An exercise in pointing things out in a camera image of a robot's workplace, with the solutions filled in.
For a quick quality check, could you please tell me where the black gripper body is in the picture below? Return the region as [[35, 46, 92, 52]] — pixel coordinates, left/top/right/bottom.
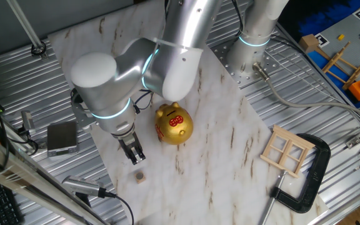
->
[[112, 129, 139, 154]]

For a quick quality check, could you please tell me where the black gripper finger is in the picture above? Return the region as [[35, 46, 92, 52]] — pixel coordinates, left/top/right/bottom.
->
[[129, 142, 146, 165], [122, 146, 136, 164]]

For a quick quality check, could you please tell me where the gold piggy bank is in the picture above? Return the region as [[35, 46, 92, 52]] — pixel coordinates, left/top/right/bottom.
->
[[154, 101, 194, 146]]

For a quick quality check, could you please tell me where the marble pattern board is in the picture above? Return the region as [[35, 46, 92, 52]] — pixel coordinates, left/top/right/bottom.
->
[[47, 0, 329, 225]]

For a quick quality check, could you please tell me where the grey digital scale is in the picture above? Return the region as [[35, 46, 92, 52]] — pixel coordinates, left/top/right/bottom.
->
[[46, 121, 79, 159]]

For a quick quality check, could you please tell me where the metal tripod pole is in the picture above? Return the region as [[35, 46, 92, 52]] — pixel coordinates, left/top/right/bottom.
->
[[6, 0, 48, 60]]

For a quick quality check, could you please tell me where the black C-clamp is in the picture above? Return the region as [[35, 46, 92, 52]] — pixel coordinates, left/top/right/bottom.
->
[[259, 133, 331, 225]]

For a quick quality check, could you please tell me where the wooden cube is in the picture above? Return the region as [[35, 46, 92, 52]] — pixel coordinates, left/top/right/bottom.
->
[[298, 33, 320, 54]]

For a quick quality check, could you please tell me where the blue foam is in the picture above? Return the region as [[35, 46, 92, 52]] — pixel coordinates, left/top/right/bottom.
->
[[298, 0, 360, 37]]

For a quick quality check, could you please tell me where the grey brick baseplate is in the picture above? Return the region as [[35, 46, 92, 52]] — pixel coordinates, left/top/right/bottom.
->
[[304, 12, 360, 94]]

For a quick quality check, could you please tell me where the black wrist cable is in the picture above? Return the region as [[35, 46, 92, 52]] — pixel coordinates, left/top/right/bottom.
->
[[132, 89, 154, 115]]

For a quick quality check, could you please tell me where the black camera cable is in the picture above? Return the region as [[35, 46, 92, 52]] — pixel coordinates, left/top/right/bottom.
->
[[104, 190, 135, 225]]

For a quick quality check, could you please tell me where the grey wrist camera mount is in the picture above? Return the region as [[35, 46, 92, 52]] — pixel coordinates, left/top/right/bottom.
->
[[70, 89, 101, 132]]

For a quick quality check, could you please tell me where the silver ribbed camera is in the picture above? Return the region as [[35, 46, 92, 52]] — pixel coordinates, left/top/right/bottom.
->
[[61, 174, 108, 198]]

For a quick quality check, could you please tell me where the black camera stand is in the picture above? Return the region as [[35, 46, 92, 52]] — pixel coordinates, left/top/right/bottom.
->
[[74, 191, 93, 208]]

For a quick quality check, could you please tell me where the small grey camera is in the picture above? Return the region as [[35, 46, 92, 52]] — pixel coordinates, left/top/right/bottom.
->
[[20, 110, 37, 136]]

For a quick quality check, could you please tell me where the aluminium frame beam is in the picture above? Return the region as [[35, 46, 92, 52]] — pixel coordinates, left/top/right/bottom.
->
[[0, 128, 108, 225]]

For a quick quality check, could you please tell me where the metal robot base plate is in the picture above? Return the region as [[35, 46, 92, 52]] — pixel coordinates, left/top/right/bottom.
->
[[211, 39, 281, 91]]

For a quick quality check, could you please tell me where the wooden window frame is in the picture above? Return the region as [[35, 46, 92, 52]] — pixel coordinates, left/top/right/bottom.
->
[[259, 124, 316, 179]]

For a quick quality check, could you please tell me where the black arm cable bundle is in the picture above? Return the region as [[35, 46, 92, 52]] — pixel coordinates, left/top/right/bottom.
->
[[231, 0, 245, 37]]

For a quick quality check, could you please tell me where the grey cable with metal connector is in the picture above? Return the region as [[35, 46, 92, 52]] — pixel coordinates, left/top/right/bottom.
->
[[252, 61, 360, 126]]

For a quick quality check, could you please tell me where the small metal bracket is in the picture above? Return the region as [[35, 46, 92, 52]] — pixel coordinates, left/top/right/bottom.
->
[[345, 136, 360, 149]]

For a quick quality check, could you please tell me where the wooden ladder frame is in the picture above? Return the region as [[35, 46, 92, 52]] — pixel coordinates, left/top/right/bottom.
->
[[316, 41, 360, 91]]

